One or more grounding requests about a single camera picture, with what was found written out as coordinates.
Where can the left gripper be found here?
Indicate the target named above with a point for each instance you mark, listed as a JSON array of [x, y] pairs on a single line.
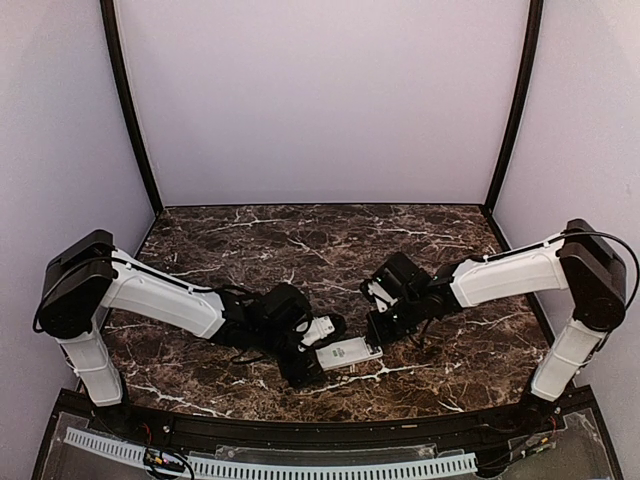
[[305, 377]]

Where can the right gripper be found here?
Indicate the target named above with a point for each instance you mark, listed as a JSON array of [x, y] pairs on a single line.
[[378, 335]]

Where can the white remote control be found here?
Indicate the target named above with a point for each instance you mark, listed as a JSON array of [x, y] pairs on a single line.
[[346, 353]]

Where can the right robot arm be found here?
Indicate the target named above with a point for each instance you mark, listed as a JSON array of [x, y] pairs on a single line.
[[579, 260]]

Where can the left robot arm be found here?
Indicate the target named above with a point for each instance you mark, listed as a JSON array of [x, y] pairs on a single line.
[[93, 274]]

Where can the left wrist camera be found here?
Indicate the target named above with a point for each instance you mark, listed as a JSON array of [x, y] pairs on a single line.
[[320, 332]]

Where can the black front rail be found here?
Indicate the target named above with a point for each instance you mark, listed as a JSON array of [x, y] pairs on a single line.
[[470, 430]]

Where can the white slotted cable duct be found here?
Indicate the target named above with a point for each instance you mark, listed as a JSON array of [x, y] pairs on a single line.
[[202, 467]]

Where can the right black frame post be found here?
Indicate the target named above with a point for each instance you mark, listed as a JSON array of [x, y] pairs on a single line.
[[525, 70]]

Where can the black frame post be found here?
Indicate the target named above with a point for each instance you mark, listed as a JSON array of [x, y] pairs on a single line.
[[128, 109], [525, 70]]

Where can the left black frame post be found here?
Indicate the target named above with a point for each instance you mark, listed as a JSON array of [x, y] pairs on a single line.
[[128, 109]]

